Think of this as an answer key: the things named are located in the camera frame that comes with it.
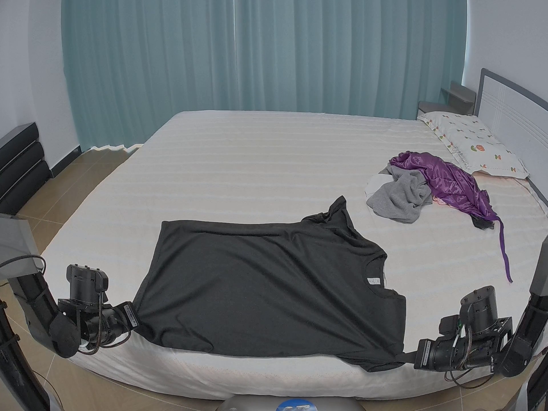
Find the purple satin garment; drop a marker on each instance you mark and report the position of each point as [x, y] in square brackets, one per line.
[454, 182]

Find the black T-shirt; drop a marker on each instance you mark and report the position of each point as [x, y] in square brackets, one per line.
[265, 281]

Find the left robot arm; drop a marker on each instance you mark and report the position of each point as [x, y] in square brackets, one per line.
[38, 311]

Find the grey garment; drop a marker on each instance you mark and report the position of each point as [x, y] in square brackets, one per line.
[402, 199]

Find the grey bedside table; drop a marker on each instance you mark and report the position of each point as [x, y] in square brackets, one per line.
[460, 94]

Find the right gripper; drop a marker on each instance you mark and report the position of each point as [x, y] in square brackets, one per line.
[441, 353]

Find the blue-green curtain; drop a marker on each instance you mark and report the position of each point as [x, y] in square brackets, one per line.
[342, 37]
[150, 58]

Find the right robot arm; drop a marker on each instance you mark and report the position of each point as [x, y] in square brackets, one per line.
[518, 349]

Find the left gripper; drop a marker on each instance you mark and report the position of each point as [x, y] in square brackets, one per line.
[122, 321]

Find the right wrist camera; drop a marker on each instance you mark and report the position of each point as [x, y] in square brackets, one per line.
[449, 326]

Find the white garment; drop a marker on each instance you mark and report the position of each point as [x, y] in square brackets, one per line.
[376, 183]

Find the bed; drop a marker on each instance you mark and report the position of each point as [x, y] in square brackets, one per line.
[257, 165]

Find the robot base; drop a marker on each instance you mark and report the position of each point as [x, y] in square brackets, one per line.
[257, 405]

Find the white printed pillow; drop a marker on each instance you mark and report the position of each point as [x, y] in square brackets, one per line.
[471, 139]

